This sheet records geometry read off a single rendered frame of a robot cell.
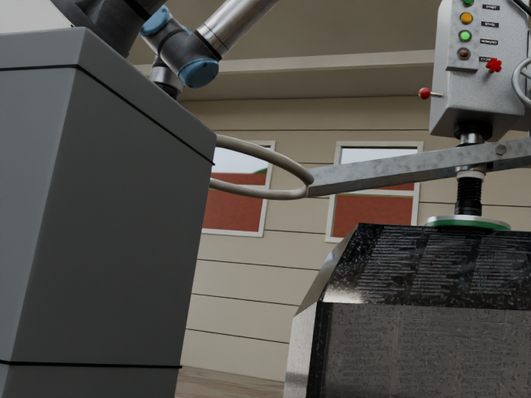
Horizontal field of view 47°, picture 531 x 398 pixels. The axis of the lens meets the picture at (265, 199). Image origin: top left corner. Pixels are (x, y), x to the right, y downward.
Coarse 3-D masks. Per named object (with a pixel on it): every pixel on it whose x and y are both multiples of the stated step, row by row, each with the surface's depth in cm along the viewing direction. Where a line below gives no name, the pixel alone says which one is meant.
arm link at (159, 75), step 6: (156, 72) 153; (162, 72) 152; (168, 72) 152; (150, 78) 153; (156, 78) 152; (162, 78) 152; (168, 78) 152; (174, 78) 153; (156, 84) 153; (162, 84) 153; (168, 84) 152; (174, 84) 153; (180, 84) 154; (180, 90) 155
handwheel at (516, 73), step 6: (522, 60) 152; (528, 60) 151; (516, 66) 151; (522, 66) 151; (516, 72) 151; (522, 72) 151; (528, 72) 151; (516, 78) 150; (516, 84) 150; (516, 90) 150; (516, 96) 150; (522, 96) 149; (522, 102) 149; (528, 102) 149
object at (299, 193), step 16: (224, 144) 141; (240, 144) 141; (272, 160) 144; (288, 160) 146; (304, 176) 151; (240, 192) 185; (256, 192) 184; (272, 192) 181; (288, 192) 176; (304, 192) 166
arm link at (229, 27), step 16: (240, 0) 137; (256, 0) 137; (272, 0) 138; (224, 16) 137; (240, 16) 137; (256, 16) 139; (176, 32) 141; (192, 32) 140; (208, 32) 138; (224, 32) 138; (240, 32) 139; (160, 48) 141; (176, 48) 139; (192, 48) 138; (208, 48) 138; (224, 48) 140; (176, 64) 139; (192, 64) 137; (208, 64) 138; (192, 80) 139; (208, 80) 143
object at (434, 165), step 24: (504, 144) 157; (528, 144) 157; (312, 168) 157; (336, 168) 157; (360, 168) 157; (384, 168) 157; (408, 168) 156; (432, 168) 156; (504, 168) 167; (312, 192) 163; (336, 192) 167
